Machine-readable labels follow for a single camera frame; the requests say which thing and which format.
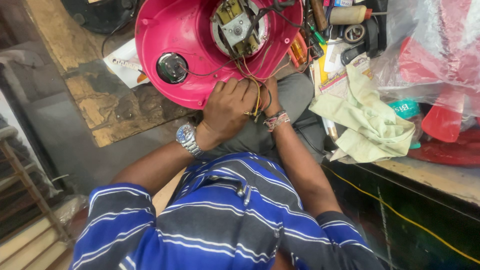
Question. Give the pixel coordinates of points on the metal fan motor gearbox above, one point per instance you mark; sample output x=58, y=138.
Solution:
x=237, y=30

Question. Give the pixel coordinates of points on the clear plastic bag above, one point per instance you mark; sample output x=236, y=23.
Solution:
x=427, y=45

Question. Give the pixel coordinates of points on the metal pen clip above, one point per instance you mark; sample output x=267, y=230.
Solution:
x=245, y=193

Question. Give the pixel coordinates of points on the dark workbench cabinet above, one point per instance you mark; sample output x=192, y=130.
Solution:
x=393, y=232

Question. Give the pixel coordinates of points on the red plastic base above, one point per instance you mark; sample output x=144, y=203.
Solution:
x=450, y=152

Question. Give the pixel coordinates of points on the blue grey striped shirt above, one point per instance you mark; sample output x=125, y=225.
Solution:
x=225, y=228

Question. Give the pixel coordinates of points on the silver wristwatch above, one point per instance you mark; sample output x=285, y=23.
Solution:
x=187, y=138

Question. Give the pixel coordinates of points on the bottle with teal label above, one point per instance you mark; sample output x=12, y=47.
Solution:
x=407, y=109

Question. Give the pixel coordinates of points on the black tape roll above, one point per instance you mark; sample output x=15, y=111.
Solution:
x=354, y=33

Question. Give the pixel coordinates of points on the pale green cloth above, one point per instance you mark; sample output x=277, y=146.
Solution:
x=369, y=123

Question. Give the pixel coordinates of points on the person's right hand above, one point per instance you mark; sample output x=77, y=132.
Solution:
x=270, y=99

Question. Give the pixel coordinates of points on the cream bottle with red cap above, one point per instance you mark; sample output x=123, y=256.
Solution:
x=347, y=15

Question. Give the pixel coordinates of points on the person's right fingers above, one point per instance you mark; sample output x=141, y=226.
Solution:
x=267, y=90

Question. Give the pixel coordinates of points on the white paper sheet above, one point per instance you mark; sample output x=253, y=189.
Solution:
x=125, y=65

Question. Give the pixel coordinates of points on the worn wooden board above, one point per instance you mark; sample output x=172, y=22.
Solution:
x=101, y=105

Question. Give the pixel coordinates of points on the red fan blade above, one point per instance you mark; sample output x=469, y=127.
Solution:
x=446, y=122

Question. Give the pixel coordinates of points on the black round fan base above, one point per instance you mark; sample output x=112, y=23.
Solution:
x=99, y=15

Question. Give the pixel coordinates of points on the black hand tool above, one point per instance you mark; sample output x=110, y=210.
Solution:
x=371, y=37

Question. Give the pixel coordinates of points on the person's left hand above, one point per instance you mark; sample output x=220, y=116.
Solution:
x=223, y=114

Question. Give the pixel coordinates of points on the pink plastic fan housing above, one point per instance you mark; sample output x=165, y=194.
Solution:
x=176, y=30

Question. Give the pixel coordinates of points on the wooden rack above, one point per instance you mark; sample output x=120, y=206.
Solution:
x=26, y=210

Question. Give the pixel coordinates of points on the black round switch unit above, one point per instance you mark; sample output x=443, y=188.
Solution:
x=171, y=68

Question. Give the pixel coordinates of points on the printed paper sheet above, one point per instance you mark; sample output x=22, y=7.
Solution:
x=335, y=84

